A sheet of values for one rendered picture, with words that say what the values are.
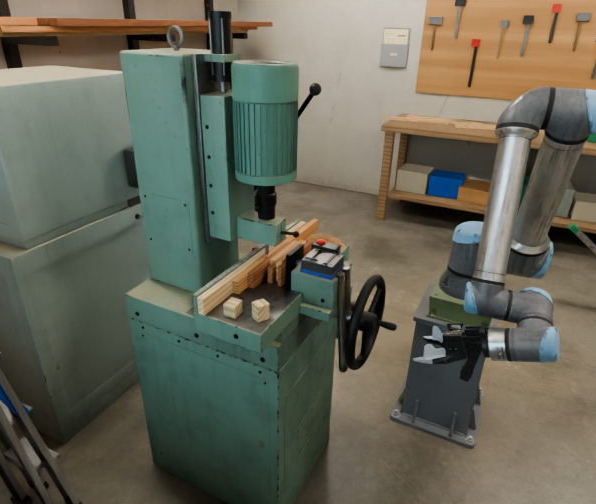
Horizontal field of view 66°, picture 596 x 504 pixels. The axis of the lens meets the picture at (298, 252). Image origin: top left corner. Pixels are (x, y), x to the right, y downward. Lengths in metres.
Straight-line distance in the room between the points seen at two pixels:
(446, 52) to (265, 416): 3.65
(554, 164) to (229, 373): 1.15
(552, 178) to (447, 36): 3.02
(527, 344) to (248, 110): 0.94
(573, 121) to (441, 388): 1.17
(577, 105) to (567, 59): 2.95
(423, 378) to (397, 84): 3.13
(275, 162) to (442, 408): 1.36
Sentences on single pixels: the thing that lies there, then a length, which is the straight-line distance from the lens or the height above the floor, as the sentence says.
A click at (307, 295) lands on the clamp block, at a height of 0.90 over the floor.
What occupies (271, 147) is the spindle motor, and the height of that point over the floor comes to 1.30.
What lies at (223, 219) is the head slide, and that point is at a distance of 1.40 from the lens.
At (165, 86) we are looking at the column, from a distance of 1.36.
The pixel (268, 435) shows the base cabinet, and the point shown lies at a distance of 1.54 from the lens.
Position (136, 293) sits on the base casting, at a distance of 1.59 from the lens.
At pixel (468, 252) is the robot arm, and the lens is 1.84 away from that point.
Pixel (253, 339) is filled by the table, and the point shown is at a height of 0.88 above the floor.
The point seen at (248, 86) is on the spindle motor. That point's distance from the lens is 1.22.
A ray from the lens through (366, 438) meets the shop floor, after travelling 2.17.
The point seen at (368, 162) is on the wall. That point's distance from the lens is 4.83.
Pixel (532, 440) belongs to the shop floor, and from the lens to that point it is 2.38.
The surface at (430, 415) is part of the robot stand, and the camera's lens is 2.23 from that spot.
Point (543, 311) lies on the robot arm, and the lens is 1.43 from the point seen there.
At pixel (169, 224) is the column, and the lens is 1.48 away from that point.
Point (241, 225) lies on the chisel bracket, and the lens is 1.41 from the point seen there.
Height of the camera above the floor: 1.60
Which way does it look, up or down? 26 degrees down
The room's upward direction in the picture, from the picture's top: 1 degrees clockwise
